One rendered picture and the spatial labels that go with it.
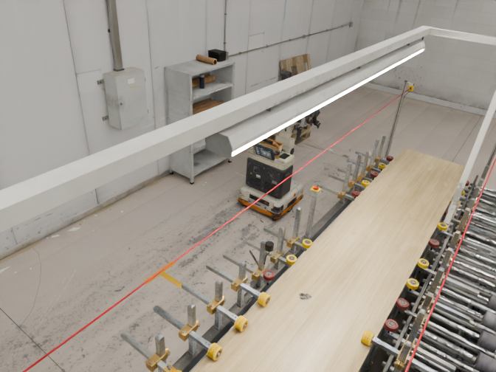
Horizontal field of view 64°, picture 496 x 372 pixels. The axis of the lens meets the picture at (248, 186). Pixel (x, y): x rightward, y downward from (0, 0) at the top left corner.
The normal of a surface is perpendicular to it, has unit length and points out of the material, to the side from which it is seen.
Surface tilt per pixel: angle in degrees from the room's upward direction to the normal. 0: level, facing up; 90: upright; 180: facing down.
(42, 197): 90
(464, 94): 90
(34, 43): 90
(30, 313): 0
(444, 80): 90
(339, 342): 0
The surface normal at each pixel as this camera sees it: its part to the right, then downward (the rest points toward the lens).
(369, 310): 0.06, -0.85
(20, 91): 0.80, 0.35
